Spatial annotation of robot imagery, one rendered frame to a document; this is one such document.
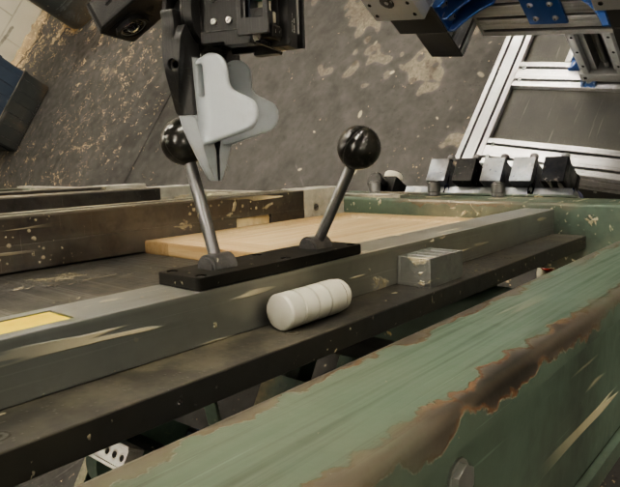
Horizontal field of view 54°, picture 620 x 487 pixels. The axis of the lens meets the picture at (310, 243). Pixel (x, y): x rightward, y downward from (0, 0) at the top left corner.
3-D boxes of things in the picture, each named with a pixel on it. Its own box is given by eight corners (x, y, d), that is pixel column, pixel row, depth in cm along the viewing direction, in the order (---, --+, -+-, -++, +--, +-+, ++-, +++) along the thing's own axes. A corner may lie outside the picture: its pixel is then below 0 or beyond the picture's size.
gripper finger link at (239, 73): (270, 180, 46) (267, 52, 45) (202, 181, 48) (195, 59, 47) (287, 178, 49) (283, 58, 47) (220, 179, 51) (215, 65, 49)
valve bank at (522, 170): (619, 186, 127) (591, 126, 110) (607, 249, 124) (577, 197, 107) (411, 185, 160) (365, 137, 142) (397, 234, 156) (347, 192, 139)
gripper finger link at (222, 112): (253, 182, 43) (247, 45, 42) (180, 183, 45) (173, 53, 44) (270, 180, 46) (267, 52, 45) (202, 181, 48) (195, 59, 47)
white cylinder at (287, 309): (293, 334, 46) (355, 312, 52) (292, 296, 46) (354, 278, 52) (266, 328, 48) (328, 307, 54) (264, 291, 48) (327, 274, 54)
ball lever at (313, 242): (337, 265, 58) (396, 138, 52) (312, 271, 55) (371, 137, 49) (310, 243, 60) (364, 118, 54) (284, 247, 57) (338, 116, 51)
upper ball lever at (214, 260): (254, 271, 48) (211, 110, 49) (217, 278, 45) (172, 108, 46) (224, 280, 51) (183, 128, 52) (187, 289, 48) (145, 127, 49)
